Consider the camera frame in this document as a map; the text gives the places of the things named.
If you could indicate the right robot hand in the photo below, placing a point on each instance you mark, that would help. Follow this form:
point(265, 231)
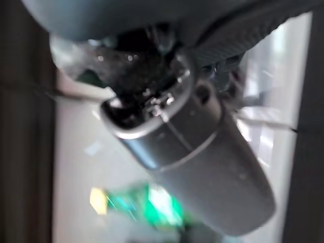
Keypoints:
point(202, 152)

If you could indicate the green packet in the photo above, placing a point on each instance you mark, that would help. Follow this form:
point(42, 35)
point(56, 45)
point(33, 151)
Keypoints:
point(157, 202)

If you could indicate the dark brown wooden panel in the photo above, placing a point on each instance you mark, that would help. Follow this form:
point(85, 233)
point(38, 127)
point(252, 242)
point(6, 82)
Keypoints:
point(25, 139)

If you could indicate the dark grey frame post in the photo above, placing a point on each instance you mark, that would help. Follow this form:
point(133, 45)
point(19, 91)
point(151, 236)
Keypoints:
point(311, 126)

